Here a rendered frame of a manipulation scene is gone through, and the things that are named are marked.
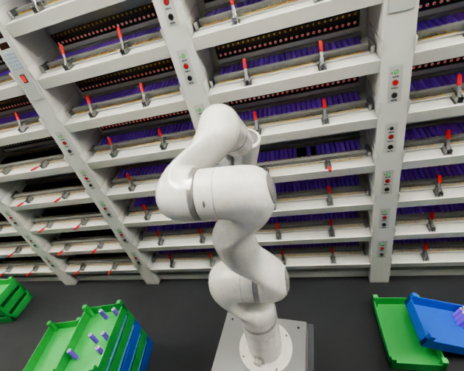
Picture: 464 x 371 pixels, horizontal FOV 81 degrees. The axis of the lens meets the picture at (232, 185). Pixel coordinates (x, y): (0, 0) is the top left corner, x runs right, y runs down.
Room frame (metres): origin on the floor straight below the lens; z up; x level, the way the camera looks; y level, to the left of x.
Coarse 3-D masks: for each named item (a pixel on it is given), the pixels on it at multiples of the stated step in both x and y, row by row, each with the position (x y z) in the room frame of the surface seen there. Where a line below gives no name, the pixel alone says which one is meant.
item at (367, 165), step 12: (264, 144) 1.20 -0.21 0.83; (360, 144) 1.02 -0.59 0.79; (372, 144) 0.94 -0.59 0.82; (372, 156) 0.93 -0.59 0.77; (288, 168) 1.04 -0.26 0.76; (300, 168) 1.01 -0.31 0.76; (312, 168) 0.99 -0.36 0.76; (324, 168) 0.97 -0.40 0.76; (336, 168) 0.94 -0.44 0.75; (348, 168) 0.92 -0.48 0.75; (360, 168) 0.91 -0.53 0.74; (372, 168) 0.90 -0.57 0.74; (276, 180) 1.02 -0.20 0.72; (288, 180) 1.01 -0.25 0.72
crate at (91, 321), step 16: (112, 304) 0.91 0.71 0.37; (80, 320) 0.87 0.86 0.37; (96, 320) 0.88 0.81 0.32; (112, 320) 0.86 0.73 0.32; (80, 336) 0.82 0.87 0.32; (96, 336) 0.80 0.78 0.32; (112, 336) 0.75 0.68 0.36; (64, 352) 0.73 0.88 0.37; (80, 352) 0.74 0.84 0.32; (96, 352) 0.72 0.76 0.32; (112, 352) 0.70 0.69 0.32; (64, 368) 0.69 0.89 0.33; (80, 368) 0.67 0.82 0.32; (96, 368) 0.62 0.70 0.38
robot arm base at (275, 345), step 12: (276, 324) 0.49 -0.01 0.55; (252, 336) 0.48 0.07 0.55; (264, 336) 0.46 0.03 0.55; (276, 336) 0.48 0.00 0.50; (288, 336) 0.53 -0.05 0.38; (240, 348) 0.53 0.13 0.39; (252, 348) 0.48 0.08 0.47; (264, 348) 0.46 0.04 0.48; (276, 348) 0.47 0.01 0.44; (288, 348) 0.49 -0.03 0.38; (252, 360) 0.49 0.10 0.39; (264, 360) 0.46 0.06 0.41; (276, 360) 0.47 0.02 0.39; (288, 360) 0.46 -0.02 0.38
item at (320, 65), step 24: (312, 24) 1.11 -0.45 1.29; (336, 24) 1.09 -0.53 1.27; (216, 48) 1.22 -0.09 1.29; (240, 48) 1.20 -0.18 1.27; (264, 48) 1.18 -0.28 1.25; (288, 48) 1.15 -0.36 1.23; (312, 48) 1.10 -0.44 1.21; (336, 48) 1.03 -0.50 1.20; (360, 48) 0.97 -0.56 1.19; (216, 72) 1.23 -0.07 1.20; (240, 72) 1.10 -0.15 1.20; (264, 72) 1.08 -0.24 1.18; (288, 72) 1.02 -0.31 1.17; (312, 72) 0.96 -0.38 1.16; (336, 72) 0.94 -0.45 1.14; (360, 72) 0.92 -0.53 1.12; (216, 96) 1.07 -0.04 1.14; (240, 96) 1.05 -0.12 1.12
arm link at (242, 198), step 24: (216, 168) 0.45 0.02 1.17; (240, 168) 0.43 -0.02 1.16; (192, 192) 0.41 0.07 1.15; (216, 192) 0.40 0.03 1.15; (240, 192) 0.38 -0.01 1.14; (264, 192) 0.38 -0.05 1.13; (216, 216) 0.39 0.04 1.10; (240, 216) 0.38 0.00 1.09; (264, 216) 0.38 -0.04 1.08; (216, 240) 0.45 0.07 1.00; (240, 240) 0.40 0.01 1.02; (240, 264) 0.43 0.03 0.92; (264, 264) 0.47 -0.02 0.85; (264, 288) 0.45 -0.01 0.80; (288, 288) 0.47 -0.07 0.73
